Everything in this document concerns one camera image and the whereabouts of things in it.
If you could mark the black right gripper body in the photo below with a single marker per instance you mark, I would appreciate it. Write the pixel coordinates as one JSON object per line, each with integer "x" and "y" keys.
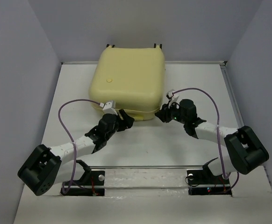
{"x": 178, "y": 116}

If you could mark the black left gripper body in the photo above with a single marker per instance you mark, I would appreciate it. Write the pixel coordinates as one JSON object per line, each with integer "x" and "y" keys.
{"x": 115, "y": 129}

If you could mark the yellow hard-shell suitcase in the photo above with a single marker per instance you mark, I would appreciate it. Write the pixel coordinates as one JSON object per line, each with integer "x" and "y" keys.
{"x": 133, "y": 78}

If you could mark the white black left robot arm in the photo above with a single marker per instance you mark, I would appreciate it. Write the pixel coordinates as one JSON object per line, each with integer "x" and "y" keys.
{"x": 41, "y": 170}

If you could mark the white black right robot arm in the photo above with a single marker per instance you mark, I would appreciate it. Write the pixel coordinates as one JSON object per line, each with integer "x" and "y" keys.
{"x": 240, "y": 150}

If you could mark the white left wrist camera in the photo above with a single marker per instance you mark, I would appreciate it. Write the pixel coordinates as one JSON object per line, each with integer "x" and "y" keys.
{"x": 108, "y": 107}

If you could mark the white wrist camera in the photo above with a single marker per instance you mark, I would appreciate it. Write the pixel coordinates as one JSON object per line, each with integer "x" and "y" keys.
{"x": 172, "y": 97}
{"x": 108, "y": 107}

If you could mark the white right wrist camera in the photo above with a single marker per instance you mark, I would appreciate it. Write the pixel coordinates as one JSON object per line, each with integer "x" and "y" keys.
{"x": 172, "y": 97}

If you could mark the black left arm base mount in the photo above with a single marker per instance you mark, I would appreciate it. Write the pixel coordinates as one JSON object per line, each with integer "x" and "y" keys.
{"x": 90, "y": 184}

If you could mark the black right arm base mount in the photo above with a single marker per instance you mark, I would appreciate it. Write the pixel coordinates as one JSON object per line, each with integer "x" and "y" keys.
{"x": 200, "y": 184}

